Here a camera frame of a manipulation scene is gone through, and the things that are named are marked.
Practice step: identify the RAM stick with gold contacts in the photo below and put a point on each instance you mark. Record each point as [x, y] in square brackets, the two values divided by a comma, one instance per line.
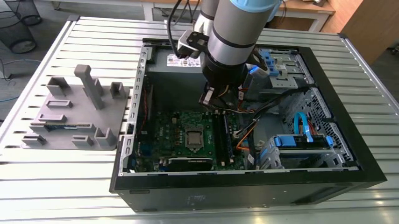
[60, 128]

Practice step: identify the CPU socket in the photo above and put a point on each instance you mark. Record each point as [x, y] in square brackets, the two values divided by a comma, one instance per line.
[206, 137]

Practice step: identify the green Dell motherboard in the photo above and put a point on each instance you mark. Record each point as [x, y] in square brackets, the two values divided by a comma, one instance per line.
[174, 149]

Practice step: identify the blue plastic drive carrier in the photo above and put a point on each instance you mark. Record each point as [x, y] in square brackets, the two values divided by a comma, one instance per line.
[269, 58]
[274, 71]

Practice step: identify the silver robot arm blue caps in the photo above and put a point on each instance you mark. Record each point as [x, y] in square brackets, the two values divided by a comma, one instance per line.
[234, 30]

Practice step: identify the silver disk bay cage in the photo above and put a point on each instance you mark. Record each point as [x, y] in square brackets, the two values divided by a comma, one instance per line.
[311, 151]

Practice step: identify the silver-topped CPU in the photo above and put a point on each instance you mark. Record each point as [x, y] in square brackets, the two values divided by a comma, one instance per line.
[195, 137]

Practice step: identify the small black mesh bin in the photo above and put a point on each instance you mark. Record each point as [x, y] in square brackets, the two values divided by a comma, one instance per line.
[31, 19]

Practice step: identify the black Nvidia graphics card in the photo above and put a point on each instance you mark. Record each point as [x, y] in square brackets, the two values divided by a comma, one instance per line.
[190, 163]

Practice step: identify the silver optical drive cage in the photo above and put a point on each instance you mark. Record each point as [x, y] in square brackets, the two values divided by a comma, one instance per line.
[287, 84]

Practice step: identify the black PC case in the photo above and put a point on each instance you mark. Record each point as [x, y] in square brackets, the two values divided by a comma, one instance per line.
[218, 196]

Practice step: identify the black disk in blue carrier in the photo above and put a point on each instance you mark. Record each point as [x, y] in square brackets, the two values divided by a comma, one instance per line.
[285, 142]

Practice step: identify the large black mesh bin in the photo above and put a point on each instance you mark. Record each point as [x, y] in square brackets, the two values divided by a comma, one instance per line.
[15, 30]

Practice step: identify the grey plastic parts rack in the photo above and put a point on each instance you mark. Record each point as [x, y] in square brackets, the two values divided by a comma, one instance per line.
[80, 121]

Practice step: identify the wooden top desk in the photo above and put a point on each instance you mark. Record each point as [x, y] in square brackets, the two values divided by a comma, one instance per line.
[315, 8]

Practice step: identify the blue plastic cage latch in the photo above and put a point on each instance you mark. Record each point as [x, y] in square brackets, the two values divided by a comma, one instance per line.
[265, 156]

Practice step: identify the black RAM slot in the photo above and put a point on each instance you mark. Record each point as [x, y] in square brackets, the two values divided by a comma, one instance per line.
[218, 140]
[225, 140]

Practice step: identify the grey power supply unit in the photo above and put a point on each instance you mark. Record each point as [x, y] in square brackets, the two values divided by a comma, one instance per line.
[174, 88]

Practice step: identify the silver camera on black mount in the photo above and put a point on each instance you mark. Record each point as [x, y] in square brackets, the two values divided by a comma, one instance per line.
[259, 72]

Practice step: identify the wooden cabinet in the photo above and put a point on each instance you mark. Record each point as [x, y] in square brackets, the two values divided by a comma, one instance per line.
[374, 28]

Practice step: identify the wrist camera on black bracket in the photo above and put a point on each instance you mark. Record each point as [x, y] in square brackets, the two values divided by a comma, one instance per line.
[193, 42]

